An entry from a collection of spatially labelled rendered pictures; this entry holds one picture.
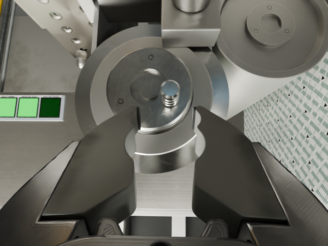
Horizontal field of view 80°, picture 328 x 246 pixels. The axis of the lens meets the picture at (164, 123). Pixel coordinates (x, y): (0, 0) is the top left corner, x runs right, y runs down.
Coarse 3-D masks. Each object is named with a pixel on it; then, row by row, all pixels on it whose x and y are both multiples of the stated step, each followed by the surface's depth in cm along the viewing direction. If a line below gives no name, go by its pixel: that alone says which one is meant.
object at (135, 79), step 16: (144, 48) 17; (160, 48) 18; (128, 64) 17; (144, 64) 17; (160, 64) 17; (176, 64) 17; (112, 80) 17; (128, 80) 17; (144, 80) 17; (160, 80) 17; (176, 80) 17; (112, 96) 17; (128, 96) 17; (144, 96) 17; (160, 96) 17; (144, 112) 16; (160, 112) 16; (176, 112) 16; (144, 128) 16; (160, 128) 16
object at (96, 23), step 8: (96, 0) 21; (96, 8) 21; (96, 16) 21; (104, 16) 23; (96, 24) 21; (104, 24) 23; (112, 24) 26; (120, 24) 30; (128, 24) 36; (96, 32) 21; (104, 32) 23; (112, 32) 26; (96, 40) 20; (104, 40) 23
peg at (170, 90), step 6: (162, 84) 14; (168, 84) 14; (174, 84) 14; (162, 90) 14; (168, 90) 14; (174, 90) 14; (162, 96) 14; (168, 96) 14; (174, 96) 14; (168, 102) 15; (174, 102) 15
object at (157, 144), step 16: (128, 48) 19; (176, 48) 19; (112, 64) 19; (192, 64) 19; (96, 80) 19; (192, 80) 18; (208, 80) 18; (96, 96) 18; (192, 96) 18; (208, 96) 18; (96, 112) 18; (112, 112) 18; (192, 112) 18; (176, 128) 18; (144, 144) 18; (160, 144) 18; (176, 144) 17
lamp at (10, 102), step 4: (0, 100) 53; (4, 100) 53; (8, 100) 53; (12, 100) 53; (0, 104) 53; (4, 104) 53; (8, 104) 53; (12, 104) 53; (0, 108) 53; (4, 108) 53; (8, 108) 53; (12, 108) 53; (0, 112) 53; (4, 112) 53; (8, 112) 53; (12, 112) 53; (0, 116) 52; (4, 116) 52; (8, 116) 52; (12, 116) 52
